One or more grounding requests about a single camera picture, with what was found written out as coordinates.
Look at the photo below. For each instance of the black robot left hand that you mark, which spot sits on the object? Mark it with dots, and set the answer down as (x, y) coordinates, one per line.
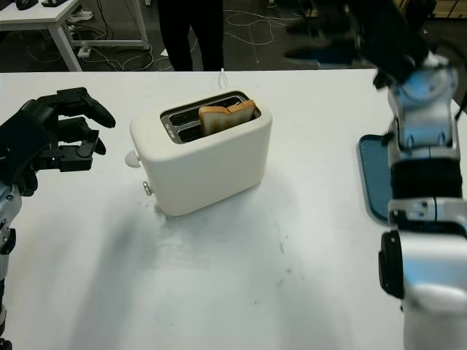
(33, 114)

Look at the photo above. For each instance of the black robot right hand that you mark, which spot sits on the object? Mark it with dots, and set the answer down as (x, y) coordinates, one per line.
(390, 36)

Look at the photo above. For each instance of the toast slice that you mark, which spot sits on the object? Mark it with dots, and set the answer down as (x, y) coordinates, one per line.
(219, 120)

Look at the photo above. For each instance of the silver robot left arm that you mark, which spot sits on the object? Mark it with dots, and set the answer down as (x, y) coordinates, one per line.
(7, 215)

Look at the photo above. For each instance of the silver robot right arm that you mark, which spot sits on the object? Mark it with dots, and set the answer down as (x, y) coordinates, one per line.
(427, 120)

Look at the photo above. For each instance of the person in beige jacket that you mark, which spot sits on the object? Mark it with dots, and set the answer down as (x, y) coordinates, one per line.
(193, 36)

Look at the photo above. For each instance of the white two-slot toaster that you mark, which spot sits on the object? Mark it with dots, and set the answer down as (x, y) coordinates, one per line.
(204, 171)

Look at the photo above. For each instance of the white power strip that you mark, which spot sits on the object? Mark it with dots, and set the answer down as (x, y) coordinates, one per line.
(84, 52)

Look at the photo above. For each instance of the white metal-legged desk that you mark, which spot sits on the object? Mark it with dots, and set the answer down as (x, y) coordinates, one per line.
(36, 12)

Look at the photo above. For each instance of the small black device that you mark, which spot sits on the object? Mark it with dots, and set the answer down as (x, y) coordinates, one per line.
(27, 3)

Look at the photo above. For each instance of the black smartphone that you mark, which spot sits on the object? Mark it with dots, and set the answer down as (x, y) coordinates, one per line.
(54, 3)

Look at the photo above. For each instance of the blue oval tray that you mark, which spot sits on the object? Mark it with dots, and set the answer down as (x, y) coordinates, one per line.
(376, 175)

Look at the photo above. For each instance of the white paper sheet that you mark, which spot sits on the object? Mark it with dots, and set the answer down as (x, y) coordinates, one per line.
(165, 53)

